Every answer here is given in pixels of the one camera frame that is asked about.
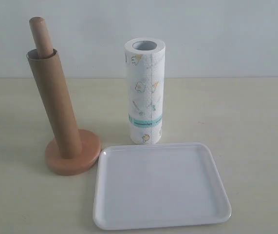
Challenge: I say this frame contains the white printed paper towel roll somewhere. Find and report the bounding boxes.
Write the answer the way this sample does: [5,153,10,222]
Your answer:
[125,38,166,144]

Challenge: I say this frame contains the brown cardboard tube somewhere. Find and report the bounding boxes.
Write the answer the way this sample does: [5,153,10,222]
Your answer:
[27,49,82,159]

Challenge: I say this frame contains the wooden paper towel holder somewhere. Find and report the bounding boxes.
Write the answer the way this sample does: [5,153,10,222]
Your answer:
[29,17,101,176]

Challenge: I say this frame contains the white rectangular plastic tray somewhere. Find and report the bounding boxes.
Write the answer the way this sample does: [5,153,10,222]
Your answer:
[93,143,232,230]

